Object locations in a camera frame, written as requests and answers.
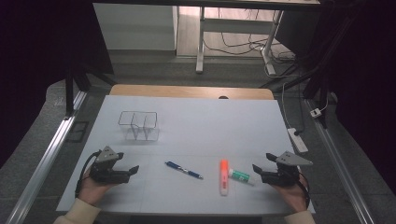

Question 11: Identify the white power strip cable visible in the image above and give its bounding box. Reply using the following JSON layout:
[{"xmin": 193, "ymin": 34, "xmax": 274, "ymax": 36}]
[{"xmin": 280, "ymin": 81, "xmax": 292, "ymax": 131}]

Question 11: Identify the green and white glue stick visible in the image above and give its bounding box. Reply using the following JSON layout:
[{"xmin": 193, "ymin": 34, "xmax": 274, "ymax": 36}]
[{"xmin": 228, "ymin": 168, "xmax": 255, "ymax": 187}]

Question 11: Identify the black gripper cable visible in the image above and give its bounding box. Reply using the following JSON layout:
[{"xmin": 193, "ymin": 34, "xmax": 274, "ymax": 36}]
[
  {"xmin": 74, "ymin": 149, "xmax": 104, "ymax": 199},
  {"xmin": 296, "ymin": 167, "xmax": 312, "ymax": 210}
]

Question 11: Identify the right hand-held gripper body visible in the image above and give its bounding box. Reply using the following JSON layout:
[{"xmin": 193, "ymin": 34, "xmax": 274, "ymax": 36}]
[{"xmin": 261, "ymin": 150, "xmax": 314, "ymax": 188}]

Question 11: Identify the dark curtain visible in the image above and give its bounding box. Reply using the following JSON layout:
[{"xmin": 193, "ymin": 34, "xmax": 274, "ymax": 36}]
[
  {"xmin": 321, "ymin": 0, "xmax": 396, "ymax": 196},
  {"xmin": 0, "ymin": 0, "xmax": 115, "ymax": 170}
]

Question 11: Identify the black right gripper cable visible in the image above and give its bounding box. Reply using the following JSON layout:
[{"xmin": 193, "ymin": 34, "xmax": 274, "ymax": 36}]
[{"xmin": 296, "ymin": 167, "xmax": 312, "ymax": 210}]

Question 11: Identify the white-framed desk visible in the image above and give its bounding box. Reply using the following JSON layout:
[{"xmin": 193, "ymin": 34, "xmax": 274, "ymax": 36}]
[{"xmin": 92, "ymin": 0, "xmax": 321, "ymax": 77}]

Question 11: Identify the tangle of floor cables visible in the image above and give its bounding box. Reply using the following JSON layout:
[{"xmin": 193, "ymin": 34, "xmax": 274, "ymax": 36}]
[{"xmin": 203, "ymin": 8, "xmax": 297, "ymax": 79}]

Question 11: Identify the aluminium floor rail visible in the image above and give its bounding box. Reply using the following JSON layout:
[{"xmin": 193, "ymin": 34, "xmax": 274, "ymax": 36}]
[
  {"xmin": 304, "ymin": 98, "xmax": 376, "ymax": 224},
  {"xmin": 4, "ymin": 91, "xmax": 89, "ymax": 224}
]

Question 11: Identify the person's right hand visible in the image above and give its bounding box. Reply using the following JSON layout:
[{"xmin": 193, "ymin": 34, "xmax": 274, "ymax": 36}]
[{"xmin": 273, "ymin": 172, "xmax": 311, "ymax": 214}]

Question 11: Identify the white power strip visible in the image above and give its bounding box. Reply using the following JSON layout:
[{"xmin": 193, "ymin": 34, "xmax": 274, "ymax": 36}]
[{"xmin": 286, "ymin": 127, "xmax": 309, "ymax": 154}]

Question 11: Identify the blue pen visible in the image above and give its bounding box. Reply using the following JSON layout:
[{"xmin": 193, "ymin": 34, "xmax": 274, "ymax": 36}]
[{"xmin": 164, "ymin": 161, "xmax": 205, "ymax": 181}]

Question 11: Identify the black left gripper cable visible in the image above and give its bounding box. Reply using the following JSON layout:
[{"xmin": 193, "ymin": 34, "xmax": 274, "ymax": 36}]
[{"xmin": 74, "ymin": 149, "xmax": 104, "ymax": 199}]

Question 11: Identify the dark floor plate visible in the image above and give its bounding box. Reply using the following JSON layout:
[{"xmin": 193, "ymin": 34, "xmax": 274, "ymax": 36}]
[{"xmin": 65, "ymin": 120, "xmax": 91, "ymax": 144}]

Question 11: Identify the white table cover sheet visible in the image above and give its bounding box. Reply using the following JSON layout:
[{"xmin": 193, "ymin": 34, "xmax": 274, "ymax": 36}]
[{"xmin": 55, "ymin": 94, "xmax": 316, "ymax": 217}]

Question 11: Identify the clear plastic pen organizer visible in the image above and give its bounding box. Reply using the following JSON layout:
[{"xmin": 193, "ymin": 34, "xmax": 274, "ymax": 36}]
[{"xmin": 117, "ymin": 110, "xmax": 161, "ymax": 142}]

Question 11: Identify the orange highlighter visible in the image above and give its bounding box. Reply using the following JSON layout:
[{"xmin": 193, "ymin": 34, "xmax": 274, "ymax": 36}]
[{"xmin": 219, "ymin": 159, "xmax": 231, "ymax": 197}]

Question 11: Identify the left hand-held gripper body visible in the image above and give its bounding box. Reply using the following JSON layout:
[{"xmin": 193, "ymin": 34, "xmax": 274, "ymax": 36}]
[{"xmin": 89, "ymin": 146, "xmax": 131, "ymax": 185}]

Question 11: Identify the person's left hand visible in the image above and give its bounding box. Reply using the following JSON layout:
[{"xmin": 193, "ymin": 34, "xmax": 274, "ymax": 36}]
[{"xmin": 77, "ymin": 167, "xmax": 119, "ymax": 207}]

